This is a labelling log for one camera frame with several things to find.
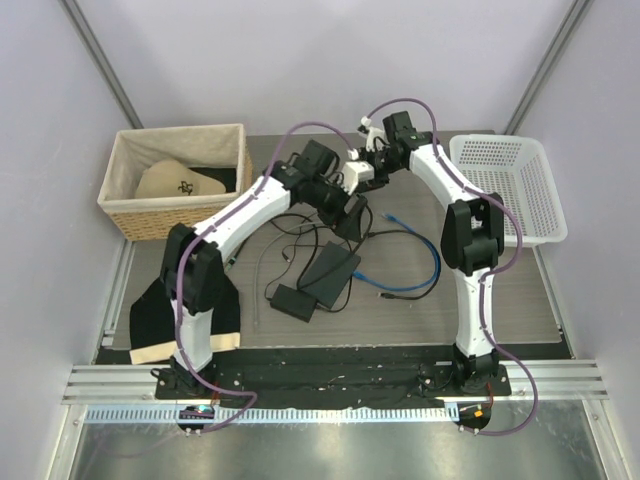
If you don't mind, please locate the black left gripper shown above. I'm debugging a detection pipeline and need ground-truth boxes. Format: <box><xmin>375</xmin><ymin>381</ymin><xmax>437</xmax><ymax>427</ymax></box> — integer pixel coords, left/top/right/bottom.
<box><xmin>307</xmin><ymin>175</ymin><xmax>366</xmax><ymax>241</ymax></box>

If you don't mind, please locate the black network switch box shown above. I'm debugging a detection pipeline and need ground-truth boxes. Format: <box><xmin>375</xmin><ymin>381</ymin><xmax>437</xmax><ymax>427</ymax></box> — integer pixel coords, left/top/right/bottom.
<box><xmin>298</xmin><ymin>241</ymin><xmax>361</xmax><ymax>309</ymax></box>

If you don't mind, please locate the grey ethernet cable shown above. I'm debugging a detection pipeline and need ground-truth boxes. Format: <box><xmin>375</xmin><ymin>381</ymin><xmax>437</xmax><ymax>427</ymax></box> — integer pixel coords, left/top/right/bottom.
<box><xmin>252</xmin><ymin>234</ymin><xmax>301</xmax><ymax>331</ymax></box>

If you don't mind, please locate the black ethernet cable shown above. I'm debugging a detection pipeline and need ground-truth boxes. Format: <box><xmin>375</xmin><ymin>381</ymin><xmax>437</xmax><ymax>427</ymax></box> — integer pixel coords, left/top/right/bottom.
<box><xmin>349</xmin><ymin>227</ymin><xmax>441</xmax><ymax>302</ymax></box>

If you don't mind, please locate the blue ethernet cable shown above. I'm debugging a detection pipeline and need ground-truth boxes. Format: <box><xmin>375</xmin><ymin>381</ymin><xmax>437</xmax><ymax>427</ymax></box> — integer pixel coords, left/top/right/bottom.
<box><xmin>352</xmin><ymin>212</ymin><xmax>444</xmax><ymax>292</ymax></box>

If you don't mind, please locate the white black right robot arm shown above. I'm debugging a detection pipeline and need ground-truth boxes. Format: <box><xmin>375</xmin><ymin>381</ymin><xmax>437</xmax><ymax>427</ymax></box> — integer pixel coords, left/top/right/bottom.
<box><xmin>358</xmin><ymin>111</ymin><xmax>504</xmax><ymax>395</ymax></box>

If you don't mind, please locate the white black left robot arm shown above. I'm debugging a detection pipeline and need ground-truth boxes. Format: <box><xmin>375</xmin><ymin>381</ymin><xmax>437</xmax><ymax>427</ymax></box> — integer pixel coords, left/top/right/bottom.
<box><xmin>160</xmin><ymin>140</ymin><xmax>374</xmax><ymax>399</ymax></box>

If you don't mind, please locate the black power adapter brick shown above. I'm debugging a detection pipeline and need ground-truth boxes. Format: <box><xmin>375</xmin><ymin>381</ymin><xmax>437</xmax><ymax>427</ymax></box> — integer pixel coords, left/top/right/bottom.
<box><xmin>269</xmin><ymin>284</ymin><xmax>317</xmax><ymax>323</ymax></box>

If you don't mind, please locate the white plastic perforated basket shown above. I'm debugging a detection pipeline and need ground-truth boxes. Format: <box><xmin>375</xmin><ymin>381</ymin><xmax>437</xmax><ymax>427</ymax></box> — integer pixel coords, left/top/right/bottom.
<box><xmin>449</xmin><ymin>134</ymin><xmax>568</xmax><ymax>248</ymax></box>

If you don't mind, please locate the beige cap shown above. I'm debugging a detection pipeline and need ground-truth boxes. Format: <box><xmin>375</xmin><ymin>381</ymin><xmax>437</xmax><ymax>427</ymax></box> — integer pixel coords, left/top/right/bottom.
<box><xmin>134</xmin><ymin>159</ymin><xmax>227</xmax><ymax>199</ymax></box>

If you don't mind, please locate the wicker basket with liner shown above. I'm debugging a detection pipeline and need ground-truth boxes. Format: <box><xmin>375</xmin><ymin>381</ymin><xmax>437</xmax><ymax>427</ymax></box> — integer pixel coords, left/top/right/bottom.
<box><xmin>97</xmin><ymin>124</ymin><xmax>252</xmax><ymax>241</ymax></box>

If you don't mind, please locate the black cloth on board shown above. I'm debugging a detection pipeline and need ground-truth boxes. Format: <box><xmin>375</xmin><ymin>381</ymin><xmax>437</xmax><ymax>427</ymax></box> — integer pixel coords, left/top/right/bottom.
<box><xmin>129</xmin><ymin>277</ymin><xmax>241</xmax><ymax>349</ymax></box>

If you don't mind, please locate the wooden board with label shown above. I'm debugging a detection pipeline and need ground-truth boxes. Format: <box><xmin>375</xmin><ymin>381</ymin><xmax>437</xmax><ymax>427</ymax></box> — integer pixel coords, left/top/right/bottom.
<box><xmin>129</xmin><ymin>332</ymin><xmax>241</xmax><ymax>365</ymax></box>

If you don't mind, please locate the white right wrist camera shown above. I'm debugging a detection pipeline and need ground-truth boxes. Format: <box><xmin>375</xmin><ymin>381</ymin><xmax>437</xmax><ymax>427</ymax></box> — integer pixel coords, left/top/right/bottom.
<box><xmin>357</xmin><ymin>116</ymin><xmax>388</xmax><ymax>152</ymax></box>

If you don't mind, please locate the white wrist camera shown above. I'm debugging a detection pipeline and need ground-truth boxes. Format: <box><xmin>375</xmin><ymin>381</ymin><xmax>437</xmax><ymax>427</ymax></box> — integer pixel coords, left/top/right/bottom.
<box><xmin>340</xmin><ymin>149</ymin><xmax>375</xmax><ymax>195</ymax></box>
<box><xmin>357</xmin><ymin>116</ymin><xmax>388</xmax><ymax>152</ymax></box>

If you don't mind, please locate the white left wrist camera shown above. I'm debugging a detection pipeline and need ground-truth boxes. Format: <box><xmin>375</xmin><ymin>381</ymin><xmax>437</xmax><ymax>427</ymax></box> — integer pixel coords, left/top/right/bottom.
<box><xmin>340</xmin><ymin>149</ymin><xmax>375</xmax><ymax>195</ymax></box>

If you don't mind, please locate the thin black power cord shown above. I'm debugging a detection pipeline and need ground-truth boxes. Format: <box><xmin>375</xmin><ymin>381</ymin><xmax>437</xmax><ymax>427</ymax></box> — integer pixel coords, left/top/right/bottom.
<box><xmin>262</xmin><ymin>199</ymin><xmax>376</xmax><ymax>314</ymax></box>

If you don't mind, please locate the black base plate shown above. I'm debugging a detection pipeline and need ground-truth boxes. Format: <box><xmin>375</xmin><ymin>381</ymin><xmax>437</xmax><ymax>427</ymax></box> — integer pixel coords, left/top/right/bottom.
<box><xmin>94</xmin><ymin>344</ymin><xmax>574</xmax><ymax>401</ymax></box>

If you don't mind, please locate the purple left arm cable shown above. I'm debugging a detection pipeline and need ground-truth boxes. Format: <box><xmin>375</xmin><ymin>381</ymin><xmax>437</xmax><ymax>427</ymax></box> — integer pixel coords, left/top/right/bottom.
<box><xmin>169</xmin><ymin>120</ymin><xmax>356</xmax><ymax>434</ymax></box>

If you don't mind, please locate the aluminium rail frame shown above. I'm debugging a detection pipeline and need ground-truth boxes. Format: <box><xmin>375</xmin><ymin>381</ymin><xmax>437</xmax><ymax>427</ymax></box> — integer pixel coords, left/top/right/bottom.
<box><xmin>62</xmin><ymin>360</ymin><xmax>608</xmax><ymax>424</ymax></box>

